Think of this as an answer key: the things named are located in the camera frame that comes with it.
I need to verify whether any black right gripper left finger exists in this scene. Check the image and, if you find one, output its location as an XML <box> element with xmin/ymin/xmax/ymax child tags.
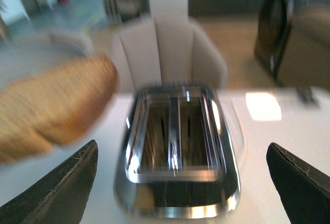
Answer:
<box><xmin>1</xmin><ymin>140</ymin><xmax>98</xmax><ymax>223</ymax></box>

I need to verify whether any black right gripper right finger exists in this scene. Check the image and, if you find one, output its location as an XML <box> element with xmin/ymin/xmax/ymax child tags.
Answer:
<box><xmin>266</xmin><ymin>142</ymin><xmax>329</xmax><ymax>223</ymax></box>

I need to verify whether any toast bread slice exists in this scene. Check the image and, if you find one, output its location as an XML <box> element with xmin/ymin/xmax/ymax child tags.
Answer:
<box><xmin>1</xmin><ymin>55</ymin><xmax>118</xmax><ymax>163</ymax></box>

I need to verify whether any chrome toaster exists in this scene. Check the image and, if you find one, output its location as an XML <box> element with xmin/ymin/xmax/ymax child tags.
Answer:
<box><xmin>113</xmin><ymin>85</ymin><xmax>241</xmax><ymax>219</ymax></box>

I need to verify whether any beige chair left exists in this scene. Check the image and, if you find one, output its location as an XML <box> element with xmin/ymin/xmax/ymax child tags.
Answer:
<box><xmin>48</xmin><ymin>29</ymin><xmax>95</xmax><ymax>55</ymax></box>

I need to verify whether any beige chair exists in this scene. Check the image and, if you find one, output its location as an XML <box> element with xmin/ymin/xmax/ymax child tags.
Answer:
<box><xmin>110</xmin><ymin>17</ymin><xmax>228</xmax><ymax>93</ymax></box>
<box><xmin>48</xmin><ymin>29</ymin><xmax>95</xmax><ymax>55</ymax></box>

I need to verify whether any beige chair right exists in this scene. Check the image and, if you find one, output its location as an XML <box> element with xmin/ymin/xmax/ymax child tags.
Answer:
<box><xmin>110</xmin><ymin>17</ymin><xmax>228</xmax><ymax>93</ymax></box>

